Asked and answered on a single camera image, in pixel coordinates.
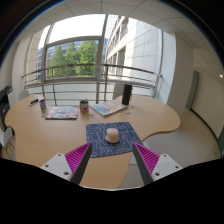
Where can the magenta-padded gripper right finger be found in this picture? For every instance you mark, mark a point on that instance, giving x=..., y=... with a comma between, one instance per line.
x=165, y=165

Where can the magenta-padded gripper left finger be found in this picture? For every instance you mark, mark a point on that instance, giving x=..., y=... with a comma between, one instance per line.
x=60, y=165

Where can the beige computer mouse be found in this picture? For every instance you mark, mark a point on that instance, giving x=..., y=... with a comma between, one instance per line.
x=112, y=135

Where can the blue patterned mouse pad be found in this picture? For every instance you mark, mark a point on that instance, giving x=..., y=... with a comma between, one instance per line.
x=96, y=140

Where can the red cover magazine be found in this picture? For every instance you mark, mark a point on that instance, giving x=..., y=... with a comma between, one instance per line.
x=61, y=112

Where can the printed tin with plant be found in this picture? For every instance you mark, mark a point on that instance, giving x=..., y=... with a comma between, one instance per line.
x=84, y=106

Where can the small dark blue stapler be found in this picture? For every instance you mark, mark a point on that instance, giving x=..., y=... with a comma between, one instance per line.
x=33, y=101

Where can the light blue cover magazine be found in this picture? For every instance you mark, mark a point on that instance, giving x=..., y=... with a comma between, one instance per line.
x=108, y=108

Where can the black cylinder bottle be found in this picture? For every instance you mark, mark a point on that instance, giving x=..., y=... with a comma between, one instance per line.
x=126, y=94

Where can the black printer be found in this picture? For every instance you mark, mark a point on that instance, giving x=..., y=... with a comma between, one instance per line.
x=3, y=106

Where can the metal balcony railing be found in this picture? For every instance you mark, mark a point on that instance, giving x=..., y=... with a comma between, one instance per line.
x=83, y=65

